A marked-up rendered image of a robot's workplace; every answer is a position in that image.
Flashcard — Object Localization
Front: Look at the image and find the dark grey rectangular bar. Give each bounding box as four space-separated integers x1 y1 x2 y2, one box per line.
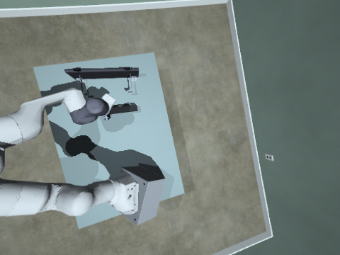
110 104 138 114

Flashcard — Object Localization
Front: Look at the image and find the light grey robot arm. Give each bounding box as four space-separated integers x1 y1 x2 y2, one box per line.
0 88 139 217

